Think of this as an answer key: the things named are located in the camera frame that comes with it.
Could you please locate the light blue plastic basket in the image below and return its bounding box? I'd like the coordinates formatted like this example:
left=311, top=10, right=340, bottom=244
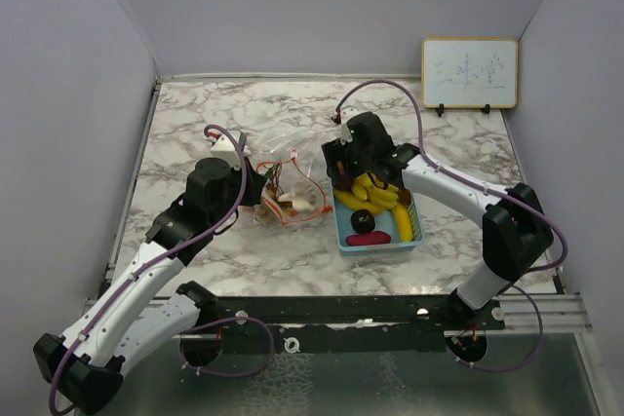
left=331, top=172, right=425, bottom=255

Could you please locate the yellow banana bunch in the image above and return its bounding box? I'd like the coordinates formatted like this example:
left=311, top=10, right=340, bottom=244
left=333, top=174, right=399, bottom=215

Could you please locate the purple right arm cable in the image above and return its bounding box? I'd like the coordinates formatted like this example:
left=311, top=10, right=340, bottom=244
left=332, top=78, right=569, bottom=371

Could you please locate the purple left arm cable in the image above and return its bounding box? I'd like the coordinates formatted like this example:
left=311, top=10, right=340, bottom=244
left=48, top=124, right=276, bottom=415

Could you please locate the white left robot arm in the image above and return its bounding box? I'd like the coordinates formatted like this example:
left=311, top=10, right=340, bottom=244
left=33, top=158, right=266, bottom=415

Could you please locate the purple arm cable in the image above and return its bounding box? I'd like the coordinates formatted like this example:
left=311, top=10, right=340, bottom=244
left=332, top=78, right=569, bottom=371
left=48, top=124, right=276, bottom=415

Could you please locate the magenta sweet potato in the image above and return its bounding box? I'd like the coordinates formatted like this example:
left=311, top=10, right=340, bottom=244
left=345, top=231, right=392, bottom=246

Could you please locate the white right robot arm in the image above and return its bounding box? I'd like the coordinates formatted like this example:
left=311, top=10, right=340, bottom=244
left=322, top=112, right=554, bottom=329

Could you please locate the red apple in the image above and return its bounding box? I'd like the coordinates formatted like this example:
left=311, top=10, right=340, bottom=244
left=333, top=170, right=353, bottom=192

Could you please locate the clear zip top bag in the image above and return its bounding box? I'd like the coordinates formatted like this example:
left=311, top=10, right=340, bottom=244
left=252, top=130, right=332, bottom=230

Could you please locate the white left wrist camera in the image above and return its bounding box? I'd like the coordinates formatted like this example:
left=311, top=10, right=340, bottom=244
left=208, top=130, right=247, bottom=165

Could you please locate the single yellow banana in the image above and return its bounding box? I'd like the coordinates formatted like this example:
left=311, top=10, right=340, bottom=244
left=391, top=204, right=414, bottom=243

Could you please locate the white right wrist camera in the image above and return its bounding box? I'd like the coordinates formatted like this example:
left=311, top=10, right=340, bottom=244
left=331, top=107, right=360, bottom=125

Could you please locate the brown longan bunch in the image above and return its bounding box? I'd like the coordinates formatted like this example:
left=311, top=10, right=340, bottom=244
left=254, top=162, right=295, bottom=226

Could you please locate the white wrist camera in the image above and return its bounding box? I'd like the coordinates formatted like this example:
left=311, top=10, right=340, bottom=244
left=331, top=107, right=360, bottom=125
left=208, top=130, right=247, bottom=165

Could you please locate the dark purple mangosteen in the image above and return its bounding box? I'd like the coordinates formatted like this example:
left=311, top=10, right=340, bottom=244
left=350, top=208, right=375, bottom=234

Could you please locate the small framed whiteboard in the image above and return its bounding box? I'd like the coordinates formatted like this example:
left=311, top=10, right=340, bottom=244
left=421, top=38, right=519, bottom=114

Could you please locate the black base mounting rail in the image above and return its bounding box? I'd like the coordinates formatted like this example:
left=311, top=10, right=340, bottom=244
left=180, top=295, right=504, bottom=363

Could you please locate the white mushroom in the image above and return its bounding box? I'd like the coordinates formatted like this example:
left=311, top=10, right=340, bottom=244
left=277, top=182, right=316, bottom=212

